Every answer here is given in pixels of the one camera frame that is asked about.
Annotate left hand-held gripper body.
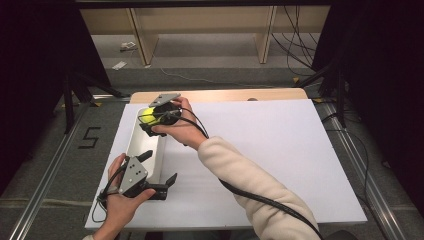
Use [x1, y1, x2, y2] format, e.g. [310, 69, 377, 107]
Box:
[118, 156, 170, 201]

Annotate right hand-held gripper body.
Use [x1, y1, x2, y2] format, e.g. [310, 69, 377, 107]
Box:
[148, 92, 183, 127]

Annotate white plastic bin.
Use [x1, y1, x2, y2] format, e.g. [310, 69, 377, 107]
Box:
[126, 107, 168, 184]

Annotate yellow tennis ball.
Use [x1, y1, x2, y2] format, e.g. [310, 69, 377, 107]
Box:
[139, 107, 158, 126]

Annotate person's right hand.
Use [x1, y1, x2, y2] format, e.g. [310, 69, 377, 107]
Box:
[151, 96, 210, 151]

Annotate person's left hand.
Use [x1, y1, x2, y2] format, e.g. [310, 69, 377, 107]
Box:
[104, 153, 157, 232]

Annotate wooden table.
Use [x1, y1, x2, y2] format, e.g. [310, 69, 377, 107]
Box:
[129, 87, 309, 104]

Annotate black tripod stand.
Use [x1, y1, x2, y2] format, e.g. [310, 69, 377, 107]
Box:
[294, 59, 348, 128]
[61, 69, 127, 135]

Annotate wooden shelf unit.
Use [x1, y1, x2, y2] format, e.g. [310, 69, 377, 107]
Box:
[79, 5, 332, 67]

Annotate white board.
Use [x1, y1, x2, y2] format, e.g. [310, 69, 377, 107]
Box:
[84, 98, 368, 231]

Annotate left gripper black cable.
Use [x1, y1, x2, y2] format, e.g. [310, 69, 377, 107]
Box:
[91, 162, 130, 224]

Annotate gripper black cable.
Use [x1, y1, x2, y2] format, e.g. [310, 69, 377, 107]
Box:
[91, 162, 130, 224]
[137, 107, 325, 240]

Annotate white floor cable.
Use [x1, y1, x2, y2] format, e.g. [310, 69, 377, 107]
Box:
[159, 67, 275, 90]

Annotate aluminium floor rail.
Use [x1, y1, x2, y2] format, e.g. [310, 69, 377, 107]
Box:
[314, 101, 408, 240]
[8, 94, 132, 240]

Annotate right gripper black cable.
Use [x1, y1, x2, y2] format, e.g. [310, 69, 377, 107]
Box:
[137, 107, 325, 240]

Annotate hanging black cables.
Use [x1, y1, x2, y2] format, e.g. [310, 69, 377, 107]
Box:
[270, 4, 322, 78]

